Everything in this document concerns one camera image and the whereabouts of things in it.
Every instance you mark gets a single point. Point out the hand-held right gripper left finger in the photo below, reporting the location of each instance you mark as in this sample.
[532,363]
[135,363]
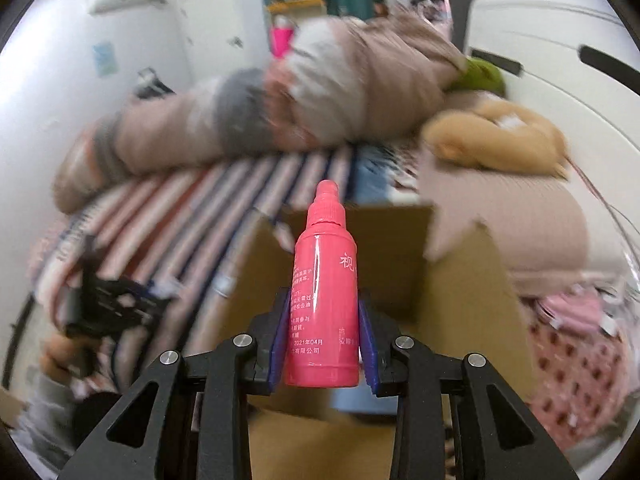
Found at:
[278,330]

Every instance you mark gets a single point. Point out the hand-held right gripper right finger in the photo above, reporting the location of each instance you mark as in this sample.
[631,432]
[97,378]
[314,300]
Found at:
[368,332]

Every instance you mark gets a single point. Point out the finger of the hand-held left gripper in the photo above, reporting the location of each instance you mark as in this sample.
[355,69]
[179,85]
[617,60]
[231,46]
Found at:
[117,300]

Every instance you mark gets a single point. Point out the pink plastic dropper bottle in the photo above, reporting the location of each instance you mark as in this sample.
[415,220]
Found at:
[325,305]

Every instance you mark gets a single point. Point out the brown cardboard box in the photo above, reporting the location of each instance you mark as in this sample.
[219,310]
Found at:
[400,280]

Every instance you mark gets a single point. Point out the person's left hand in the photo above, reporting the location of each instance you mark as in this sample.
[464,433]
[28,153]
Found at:
[67,355]

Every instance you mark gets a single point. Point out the striped bed sheet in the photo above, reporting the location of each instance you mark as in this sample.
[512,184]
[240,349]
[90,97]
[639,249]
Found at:
[200,210]

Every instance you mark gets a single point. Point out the beige pillow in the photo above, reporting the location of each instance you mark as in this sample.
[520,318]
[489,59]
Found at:
[515,220]

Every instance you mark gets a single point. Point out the pink patterned blanket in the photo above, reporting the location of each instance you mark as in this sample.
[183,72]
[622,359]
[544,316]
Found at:
[575,365]

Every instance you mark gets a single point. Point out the brown plush toy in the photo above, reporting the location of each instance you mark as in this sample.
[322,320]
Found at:
[500,135]

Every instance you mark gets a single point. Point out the beige and grey quilt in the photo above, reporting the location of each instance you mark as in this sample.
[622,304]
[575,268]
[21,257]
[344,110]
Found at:
[320,85]

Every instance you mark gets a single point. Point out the green plush toy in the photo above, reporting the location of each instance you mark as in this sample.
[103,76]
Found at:
[480,76]

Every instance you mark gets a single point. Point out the white wardrobe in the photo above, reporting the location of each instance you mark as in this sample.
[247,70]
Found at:
[555,75]

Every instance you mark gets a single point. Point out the blue wall sticker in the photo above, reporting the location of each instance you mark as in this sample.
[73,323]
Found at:
[104,58]

